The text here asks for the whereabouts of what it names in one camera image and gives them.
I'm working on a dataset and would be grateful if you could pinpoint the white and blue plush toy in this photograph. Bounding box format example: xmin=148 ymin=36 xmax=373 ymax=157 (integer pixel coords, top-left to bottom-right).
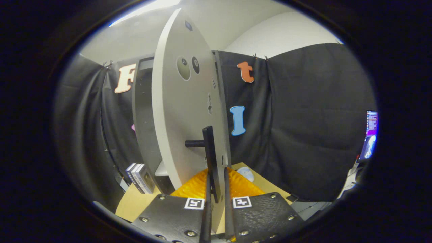
xmin=236 ymin=167 xmax=254 ymax=183

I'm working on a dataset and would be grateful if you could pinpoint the dark grey cabinet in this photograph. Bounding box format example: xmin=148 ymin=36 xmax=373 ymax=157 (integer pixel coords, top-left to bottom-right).
xmin=132 ymin=50 xmax=226 ymax=194

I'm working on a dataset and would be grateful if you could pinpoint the light grey cabinet shelf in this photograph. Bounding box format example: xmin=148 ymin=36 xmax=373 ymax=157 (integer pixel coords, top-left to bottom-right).
xmin=155 ymin=160 xmax=170 ymax=177

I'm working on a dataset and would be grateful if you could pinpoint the computer monitor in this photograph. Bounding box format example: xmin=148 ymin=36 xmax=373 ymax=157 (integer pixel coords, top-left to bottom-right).
xmin=358 ymin=110 xmax=378 ymax=161

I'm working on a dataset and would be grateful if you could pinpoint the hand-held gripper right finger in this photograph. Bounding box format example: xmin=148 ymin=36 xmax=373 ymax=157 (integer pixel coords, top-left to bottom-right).
xmin=223 ymin=167 xmax=306 ymax=243

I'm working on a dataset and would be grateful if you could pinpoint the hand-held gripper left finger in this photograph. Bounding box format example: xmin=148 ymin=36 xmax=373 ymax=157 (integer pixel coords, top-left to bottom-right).
xmin=132 ymin=168 xmax=212 ymax=243

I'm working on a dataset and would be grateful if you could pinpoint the black backdrop cloth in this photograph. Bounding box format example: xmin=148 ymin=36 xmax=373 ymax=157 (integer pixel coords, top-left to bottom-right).
xmin=54 ymin=42 xmax=377 ymax=216

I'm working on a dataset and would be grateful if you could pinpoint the white cabinet door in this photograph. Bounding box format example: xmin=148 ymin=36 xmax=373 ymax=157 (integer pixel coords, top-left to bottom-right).
xmin=152 ymin=8 xmax=232 ymax=203

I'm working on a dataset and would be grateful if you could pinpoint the grey book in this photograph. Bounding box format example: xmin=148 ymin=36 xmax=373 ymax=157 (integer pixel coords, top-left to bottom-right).
xmin=136 ymin=164 xmax=156 ymax=194

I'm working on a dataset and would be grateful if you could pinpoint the black door handle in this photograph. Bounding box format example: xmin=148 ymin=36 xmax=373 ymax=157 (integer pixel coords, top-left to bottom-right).
xmin=185 ymin=126 xmax=221 ymax=203

